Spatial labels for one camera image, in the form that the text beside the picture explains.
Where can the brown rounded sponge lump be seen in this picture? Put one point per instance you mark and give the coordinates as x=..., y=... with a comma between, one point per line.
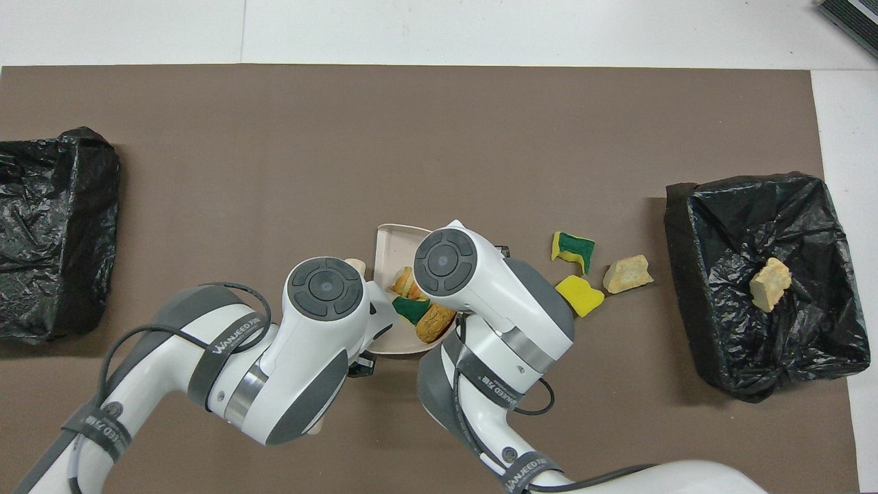
x=434, y=324

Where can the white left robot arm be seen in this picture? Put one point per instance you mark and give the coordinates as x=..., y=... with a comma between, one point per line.
x=302, y=357

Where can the black bag lined bin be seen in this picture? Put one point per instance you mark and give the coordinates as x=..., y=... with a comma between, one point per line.
x=727, y=309
x=55, y=240

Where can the beige brush black bristles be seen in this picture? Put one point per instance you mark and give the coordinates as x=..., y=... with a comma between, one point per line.
x=353, y=263

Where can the beige sponge chunk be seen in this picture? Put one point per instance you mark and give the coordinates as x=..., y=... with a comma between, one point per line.
x=627, y=274
x=769, y=285

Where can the dark ribbed device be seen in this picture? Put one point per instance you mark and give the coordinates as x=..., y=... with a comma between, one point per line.
x=854, y=17

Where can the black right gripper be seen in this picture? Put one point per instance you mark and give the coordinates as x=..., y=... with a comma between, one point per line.
x=502, y=251

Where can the beige plastic dustpan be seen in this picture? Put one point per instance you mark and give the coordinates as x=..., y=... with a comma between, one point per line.
x=391, y=247

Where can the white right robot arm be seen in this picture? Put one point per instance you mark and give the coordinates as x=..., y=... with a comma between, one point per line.
x=507, y=295

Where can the small green yellow sponge wedge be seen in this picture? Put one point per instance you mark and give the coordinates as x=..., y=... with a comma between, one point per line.
x=411, y=310

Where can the brown table mat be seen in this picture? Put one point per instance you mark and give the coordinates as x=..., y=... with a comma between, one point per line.
x=343, y=137

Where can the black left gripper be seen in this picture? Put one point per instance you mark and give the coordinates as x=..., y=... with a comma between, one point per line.
x=360, y=368

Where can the orange striped sponge piece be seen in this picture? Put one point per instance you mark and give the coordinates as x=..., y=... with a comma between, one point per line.
x=403, y=281

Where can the plain yellow sponge piece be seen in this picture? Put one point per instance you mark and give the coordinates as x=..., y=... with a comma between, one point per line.
x=583, y=295

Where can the curled green yellow sponge piece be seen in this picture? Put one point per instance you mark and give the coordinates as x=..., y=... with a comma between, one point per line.
x=576, y=245

